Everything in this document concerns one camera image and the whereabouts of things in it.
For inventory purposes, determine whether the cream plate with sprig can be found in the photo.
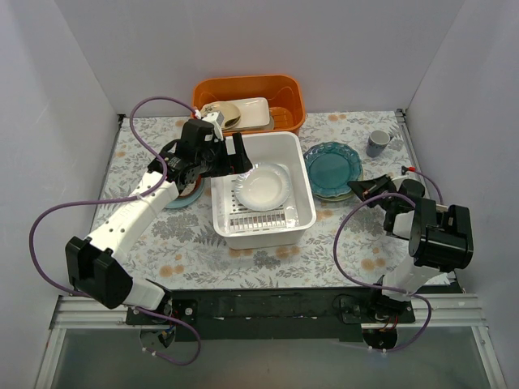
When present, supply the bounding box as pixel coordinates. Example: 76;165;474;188
314;190;354;202

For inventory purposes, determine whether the white scalloped plate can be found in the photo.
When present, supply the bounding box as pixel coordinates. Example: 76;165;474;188
234;163;291;212

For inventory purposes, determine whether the teal embossed plate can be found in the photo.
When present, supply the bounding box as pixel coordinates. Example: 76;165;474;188
303;142;363;196

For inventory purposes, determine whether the speckled beige plate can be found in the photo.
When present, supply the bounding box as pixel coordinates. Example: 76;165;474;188
179;182;199;198

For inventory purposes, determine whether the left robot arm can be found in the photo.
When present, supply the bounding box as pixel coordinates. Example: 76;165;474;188
65;119;252;324

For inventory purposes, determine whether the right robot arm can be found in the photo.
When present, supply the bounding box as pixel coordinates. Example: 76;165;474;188
348;175;474;323

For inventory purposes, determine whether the white plastic bin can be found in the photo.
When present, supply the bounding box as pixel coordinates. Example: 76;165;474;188
211;132;316;250

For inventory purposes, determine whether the orange plastic bin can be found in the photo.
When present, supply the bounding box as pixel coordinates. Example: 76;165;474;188
191;75;307;135

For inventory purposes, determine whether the red brown plate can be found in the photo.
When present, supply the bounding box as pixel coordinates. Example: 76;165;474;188
178;177;204;199

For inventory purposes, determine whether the cream round floral dish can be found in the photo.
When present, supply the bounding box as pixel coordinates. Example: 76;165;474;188
200;101;241;130

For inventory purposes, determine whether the cream rectangular tray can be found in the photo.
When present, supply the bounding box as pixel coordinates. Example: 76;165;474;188
223;97;273;130

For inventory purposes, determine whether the grey ceramic cup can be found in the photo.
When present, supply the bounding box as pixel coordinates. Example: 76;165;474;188
366;130;392;158

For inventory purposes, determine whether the light blue plate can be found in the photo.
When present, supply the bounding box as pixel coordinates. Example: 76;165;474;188
165;186;204;209

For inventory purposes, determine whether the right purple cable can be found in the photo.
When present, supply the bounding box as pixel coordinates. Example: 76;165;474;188
332;168;444;353

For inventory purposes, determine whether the purple cable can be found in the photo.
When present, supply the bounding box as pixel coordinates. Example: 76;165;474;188
332;168;444;353
28;95;203;366

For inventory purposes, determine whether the aluminium rail frame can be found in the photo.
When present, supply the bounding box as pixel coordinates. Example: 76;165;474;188
32;108;508;389

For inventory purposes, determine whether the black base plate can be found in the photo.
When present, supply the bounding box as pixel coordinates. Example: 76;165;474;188
125;288;417;342

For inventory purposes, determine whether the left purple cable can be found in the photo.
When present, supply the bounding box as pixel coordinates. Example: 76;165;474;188
28;95;203;366

